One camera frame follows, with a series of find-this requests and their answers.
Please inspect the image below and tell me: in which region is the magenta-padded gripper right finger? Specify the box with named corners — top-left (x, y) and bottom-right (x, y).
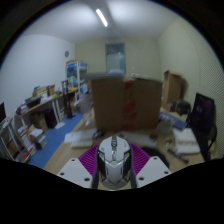
top-left (128, 143), bottom-right (173, 190)

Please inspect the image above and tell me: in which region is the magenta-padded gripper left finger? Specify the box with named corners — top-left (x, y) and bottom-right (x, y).
top-left (56, 143), bottom-right (101, 190)

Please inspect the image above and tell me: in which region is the white and grey computer mouse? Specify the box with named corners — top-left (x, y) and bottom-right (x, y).
top-left (95, 135), bottom-right (134, 191)

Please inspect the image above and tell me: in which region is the white slim keyboard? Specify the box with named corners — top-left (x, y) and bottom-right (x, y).
top-left (70, 139), bottom-right (95, 149)

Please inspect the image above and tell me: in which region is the black marker pen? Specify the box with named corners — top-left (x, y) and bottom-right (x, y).
top-left (167, 148), bottom-right (190, 164)

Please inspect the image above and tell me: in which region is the small black round object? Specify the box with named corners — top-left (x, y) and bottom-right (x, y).
top-left (92, 130), bottom-right (103, 140)

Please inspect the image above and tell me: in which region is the low shelf unit with books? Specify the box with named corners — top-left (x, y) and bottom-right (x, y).
top-left (0, 116), bottom-right (48, 164)

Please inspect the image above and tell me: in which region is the black office chair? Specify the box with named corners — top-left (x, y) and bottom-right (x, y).
top-left (194, 124), bottom-right (218, 162)

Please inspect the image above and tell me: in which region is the black bag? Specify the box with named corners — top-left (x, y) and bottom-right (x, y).
top-left (171, 99), bottom-right (192, 116)

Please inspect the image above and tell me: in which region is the cluttered wooden side desk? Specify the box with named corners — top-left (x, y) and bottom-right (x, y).
top-left (14, 87), bottom-right (80, 127)

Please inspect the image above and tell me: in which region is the large brown cardboard box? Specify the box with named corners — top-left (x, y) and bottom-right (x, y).
top-left (90, 75), bottom-right (164, 133)

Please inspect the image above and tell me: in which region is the dark flat monitor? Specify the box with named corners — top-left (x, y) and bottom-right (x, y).
top-left (189, 92), bottom-right (216, 135)

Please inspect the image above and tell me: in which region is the tall open cardboard box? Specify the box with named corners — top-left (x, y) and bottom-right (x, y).
top-left (162, 69), bottom-right (184, 108)

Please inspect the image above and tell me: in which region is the black computer screen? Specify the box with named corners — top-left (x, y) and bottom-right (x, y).
top-left (0, 102), bottom-right (7, 125)

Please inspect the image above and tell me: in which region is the glass-door display cabinet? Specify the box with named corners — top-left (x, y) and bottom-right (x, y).
top-left (65, 59), bottom-right (89, 98)

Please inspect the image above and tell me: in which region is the long ceiling light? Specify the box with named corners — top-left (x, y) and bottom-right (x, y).
top-left (95, 8), bottom-right (109, 28)

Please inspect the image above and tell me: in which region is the window with grey frame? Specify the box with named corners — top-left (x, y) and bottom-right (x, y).
top-left (105, 42), bottom-right (127, 73)

